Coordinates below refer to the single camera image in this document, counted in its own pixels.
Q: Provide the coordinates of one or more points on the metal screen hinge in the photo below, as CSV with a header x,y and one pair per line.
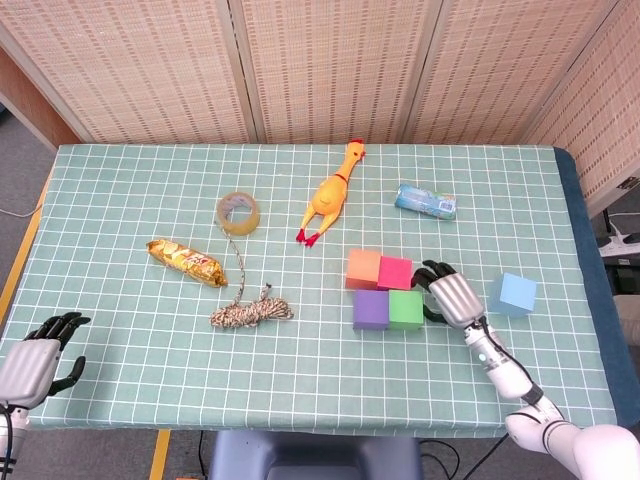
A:
x,y
627,183

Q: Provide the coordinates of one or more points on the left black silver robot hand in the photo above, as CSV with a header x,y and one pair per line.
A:
x,y
27,370

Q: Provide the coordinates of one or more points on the woven folding screen panel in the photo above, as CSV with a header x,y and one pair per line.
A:
x,y
500,65
335,65
600,125
125,65

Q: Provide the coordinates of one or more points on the orange foam cube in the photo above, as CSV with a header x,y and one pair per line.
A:
x,y
362,267

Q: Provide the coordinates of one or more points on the green checkered tablecloth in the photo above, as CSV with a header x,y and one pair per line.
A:
x,y
150,375

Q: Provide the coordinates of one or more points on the yellow rubber chicken toy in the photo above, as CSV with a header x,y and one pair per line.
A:
x,y
327,195

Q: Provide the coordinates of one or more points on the clear packing tape roll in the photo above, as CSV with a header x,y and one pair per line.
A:
x,y
245,227

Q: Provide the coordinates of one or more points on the green foam cube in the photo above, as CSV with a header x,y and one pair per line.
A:
x,y
405,310

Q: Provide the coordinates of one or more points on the pink foam cube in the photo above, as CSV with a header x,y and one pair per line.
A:
x,y
395,272

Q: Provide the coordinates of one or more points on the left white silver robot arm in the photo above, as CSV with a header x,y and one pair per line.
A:
x,y
12,435

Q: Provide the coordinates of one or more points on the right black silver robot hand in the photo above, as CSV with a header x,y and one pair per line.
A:
x,y
455,297

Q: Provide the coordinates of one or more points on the blue tissue pack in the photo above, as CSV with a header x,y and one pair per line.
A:
x,y
425,202

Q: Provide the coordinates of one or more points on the gold snack packet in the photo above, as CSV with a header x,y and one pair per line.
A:
x,y
187,260

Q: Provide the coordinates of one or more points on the purple foam cube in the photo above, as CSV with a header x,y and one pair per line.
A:
x,y
371,310

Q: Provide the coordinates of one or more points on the dark blue table pad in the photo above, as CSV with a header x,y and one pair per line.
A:
x,y
595,250

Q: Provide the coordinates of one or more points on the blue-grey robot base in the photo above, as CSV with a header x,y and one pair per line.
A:
x,y
310,455

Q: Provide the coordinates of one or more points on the light blue foam cube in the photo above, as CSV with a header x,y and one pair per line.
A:
x,y
515,295

